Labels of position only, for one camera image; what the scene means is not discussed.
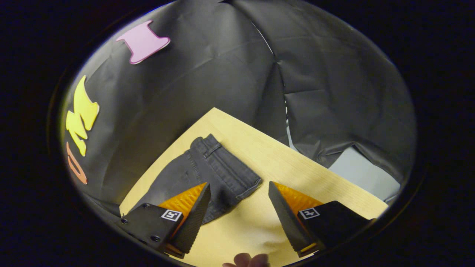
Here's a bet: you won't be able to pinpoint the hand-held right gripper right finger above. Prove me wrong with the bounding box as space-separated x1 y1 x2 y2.
268 181 375 258

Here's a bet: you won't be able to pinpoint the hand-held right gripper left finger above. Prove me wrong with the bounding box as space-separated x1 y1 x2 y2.
118 182 212 259

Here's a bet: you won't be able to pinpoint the dark grey jeans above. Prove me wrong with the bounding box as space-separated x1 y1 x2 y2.
132 134 262 225

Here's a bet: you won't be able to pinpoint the black backdrop cloth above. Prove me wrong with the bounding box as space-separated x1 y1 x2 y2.
61 0 418 219

